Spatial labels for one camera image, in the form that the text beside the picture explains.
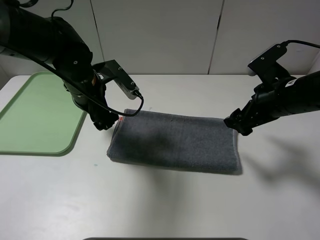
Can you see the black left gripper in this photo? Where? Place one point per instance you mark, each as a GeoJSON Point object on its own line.
{"type": "Point", "coordinates": [88, 94]}

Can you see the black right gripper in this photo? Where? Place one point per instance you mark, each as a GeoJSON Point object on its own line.
{"type": "Point", "coordinates": [266, 105]}

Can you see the grey towel with orange pattern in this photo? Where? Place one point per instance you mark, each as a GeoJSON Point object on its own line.
{"type": "Point", "coordinates": [176, 142]}

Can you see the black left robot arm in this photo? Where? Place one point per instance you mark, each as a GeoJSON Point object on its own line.
{"type": "Point", "coordinates": [53, 43]}

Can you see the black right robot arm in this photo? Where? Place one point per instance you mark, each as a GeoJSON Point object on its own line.
{"type": "Point", "coordinates": [284, 97]}

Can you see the green plastic tray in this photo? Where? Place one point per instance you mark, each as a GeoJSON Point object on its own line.
{"type": "Point", "coordinates": [41, 119]}

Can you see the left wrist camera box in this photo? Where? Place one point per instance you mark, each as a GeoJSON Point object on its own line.
{"type": "Point", "coordinates": [111, 71]}

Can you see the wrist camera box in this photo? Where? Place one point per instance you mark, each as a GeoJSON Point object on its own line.
{"type": "Point", "coordinates": [111, 71]}
{"type": "Point", "coordinates": [266, 67]}

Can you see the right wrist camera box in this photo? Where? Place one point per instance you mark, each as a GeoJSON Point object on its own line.
{"type": "Point", "coordinates": [266, 67]}

